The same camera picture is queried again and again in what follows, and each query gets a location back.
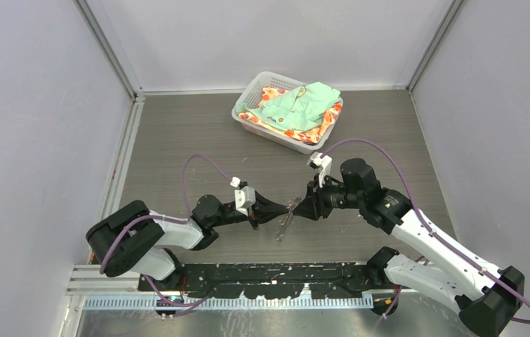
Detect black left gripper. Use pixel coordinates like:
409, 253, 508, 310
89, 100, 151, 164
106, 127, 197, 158
210, 190, 288, 229

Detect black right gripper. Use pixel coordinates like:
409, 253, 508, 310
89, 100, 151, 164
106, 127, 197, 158
293, 172, 364, 220

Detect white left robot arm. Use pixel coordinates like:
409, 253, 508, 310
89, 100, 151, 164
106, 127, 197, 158
86, 190, 288, 291

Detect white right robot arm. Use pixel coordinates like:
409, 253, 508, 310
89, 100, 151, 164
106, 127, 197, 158
293, 152, 525, 336

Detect orange floral cloth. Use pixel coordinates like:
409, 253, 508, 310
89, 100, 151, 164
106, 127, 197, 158
238, 86, 344, 144

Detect green cloth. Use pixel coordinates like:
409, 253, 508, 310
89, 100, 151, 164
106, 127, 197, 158
237, 81, 343, 133

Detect white plastic basket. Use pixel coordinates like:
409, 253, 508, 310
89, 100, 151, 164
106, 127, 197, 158
231, 72, 343, 154

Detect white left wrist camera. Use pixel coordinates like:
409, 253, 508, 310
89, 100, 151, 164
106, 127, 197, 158
234, 185, 256, 216

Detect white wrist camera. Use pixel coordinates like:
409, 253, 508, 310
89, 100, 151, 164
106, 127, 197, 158
234, 185, 256, 216
308, 152, 332, 188

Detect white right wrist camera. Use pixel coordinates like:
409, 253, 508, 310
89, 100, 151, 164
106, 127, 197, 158
308, 152, 332, 188

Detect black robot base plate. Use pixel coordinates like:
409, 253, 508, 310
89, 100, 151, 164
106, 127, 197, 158
154, 262, 397, 300

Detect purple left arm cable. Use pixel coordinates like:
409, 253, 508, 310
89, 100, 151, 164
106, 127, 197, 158
99, 154, 242, 319

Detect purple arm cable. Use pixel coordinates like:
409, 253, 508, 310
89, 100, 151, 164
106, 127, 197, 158
320, 138, 530, 326
99, 154, 242, 319

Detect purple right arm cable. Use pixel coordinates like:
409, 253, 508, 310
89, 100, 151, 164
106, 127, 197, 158
320, 138, 530, 326

